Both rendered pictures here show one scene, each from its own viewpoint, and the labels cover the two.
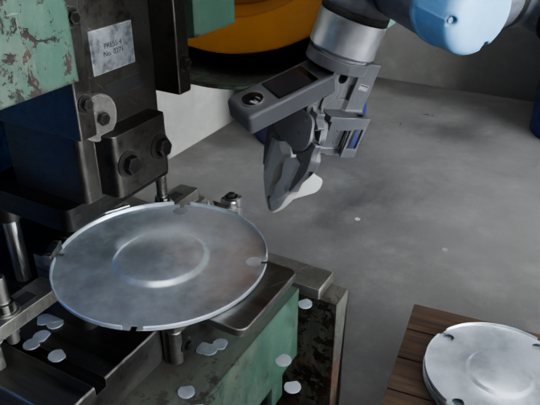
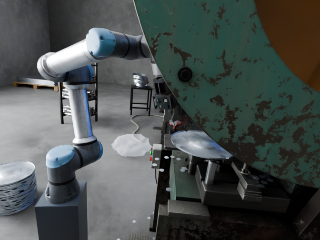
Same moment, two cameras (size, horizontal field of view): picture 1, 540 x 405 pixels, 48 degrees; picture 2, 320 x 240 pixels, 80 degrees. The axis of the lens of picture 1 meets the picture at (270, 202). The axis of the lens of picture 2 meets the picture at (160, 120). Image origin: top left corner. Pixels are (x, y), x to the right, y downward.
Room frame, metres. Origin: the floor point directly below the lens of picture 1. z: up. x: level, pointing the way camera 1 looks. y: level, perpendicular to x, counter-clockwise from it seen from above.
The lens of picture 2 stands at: (1.25, -0.41, 1.12)
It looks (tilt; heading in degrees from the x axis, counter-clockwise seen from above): 18 degrees down; 150
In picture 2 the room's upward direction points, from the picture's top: 6 degrees clockwise
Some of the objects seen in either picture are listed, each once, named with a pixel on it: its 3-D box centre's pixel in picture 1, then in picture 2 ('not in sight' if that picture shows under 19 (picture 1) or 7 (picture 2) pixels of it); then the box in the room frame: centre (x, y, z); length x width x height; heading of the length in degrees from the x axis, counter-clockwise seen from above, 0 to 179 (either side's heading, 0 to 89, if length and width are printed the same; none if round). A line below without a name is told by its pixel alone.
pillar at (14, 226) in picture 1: (14, 235); not in sight; (0.70, 0.35, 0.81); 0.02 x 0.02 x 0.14
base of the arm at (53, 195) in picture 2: not in sight; (62, 184); (0.38, -0.41, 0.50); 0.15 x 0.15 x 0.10
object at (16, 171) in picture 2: not in sight; (10, 172); (-0.23, -0.73, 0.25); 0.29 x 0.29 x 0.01
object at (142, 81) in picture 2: not in sight; (140, 93); (-2.26, 1.08, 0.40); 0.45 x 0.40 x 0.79; 163
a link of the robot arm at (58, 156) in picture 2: not in sight; (62, 162); (0.38, -0.41, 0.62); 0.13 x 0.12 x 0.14; 119
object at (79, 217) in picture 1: (81, 184); not in sight; (0.75, 0.26, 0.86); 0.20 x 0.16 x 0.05; 151
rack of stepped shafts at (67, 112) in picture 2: not in sight; (78, 93); (-1.88, -0.11, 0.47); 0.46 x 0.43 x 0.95; 41
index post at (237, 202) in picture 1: (232, 219); (211, 171); (0.83, 0.06, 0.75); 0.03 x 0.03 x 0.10; 61
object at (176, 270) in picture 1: (161, 256); (203, 142); (0.68, 0.15, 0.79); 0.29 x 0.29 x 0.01
